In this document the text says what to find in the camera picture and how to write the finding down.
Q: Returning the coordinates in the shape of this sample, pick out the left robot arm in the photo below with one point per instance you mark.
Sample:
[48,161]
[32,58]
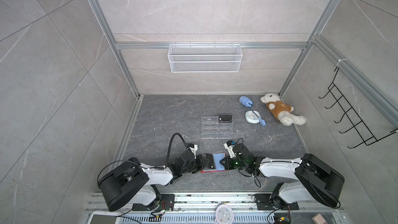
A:
[133,181]

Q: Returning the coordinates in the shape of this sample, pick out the blue plastic bottle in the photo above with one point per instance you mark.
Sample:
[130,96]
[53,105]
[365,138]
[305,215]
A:
[245,101]

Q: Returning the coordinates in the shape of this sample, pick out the white teddy bear brown shirt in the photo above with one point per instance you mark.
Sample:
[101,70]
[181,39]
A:
[282,111]

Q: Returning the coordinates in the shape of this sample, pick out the white tablet device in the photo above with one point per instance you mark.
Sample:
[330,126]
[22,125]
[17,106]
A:
[102,217]

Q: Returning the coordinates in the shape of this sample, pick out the white wire mesh basket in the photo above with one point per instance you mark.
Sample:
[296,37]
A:
[205,58]

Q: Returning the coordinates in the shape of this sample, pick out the small blue brush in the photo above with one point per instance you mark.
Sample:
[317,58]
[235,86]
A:
[262,122]

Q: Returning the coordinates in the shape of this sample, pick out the white round clock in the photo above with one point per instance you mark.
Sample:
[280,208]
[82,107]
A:
[224,214]

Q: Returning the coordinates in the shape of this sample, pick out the black wall hook rack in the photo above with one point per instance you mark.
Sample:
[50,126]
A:
[367,137]

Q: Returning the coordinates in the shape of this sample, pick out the red card holder wallet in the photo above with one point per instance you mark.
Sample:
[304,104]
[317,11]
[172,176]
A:
[214,170]

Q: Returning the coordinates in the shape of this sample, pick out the clear acrylic organizer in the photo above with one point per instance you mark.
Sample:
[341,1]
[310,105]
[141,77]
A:
[213,129]

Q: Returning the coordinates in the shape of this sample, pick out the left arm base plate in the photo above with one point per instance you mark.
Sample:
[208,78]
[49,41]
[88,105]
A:
[164,202]

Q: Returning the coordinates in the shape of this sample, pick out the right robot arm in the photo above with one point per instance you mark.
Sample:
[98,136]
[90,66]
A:
[313,179]

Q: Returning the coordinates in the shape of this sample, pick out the pink eraser block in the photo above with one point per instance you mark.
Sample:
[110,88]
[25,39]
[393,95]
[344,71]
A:
[319,219]

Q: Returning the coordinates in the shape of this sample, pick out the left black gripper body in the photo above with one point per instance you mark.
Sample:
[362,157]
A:
[194,166]

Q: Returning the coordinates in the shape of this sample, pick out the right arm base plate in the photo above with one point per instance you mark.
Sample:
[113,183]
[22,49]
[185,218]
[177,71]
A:
[264,202]

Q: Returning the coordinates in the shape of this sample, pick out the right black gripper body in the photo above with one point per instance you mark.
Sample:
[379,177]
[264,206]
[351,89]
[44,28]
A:
[236,164]

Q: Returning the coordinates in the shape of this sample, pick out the blue credit card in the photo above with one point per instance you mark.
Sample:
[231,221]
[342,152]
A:
[217,161]

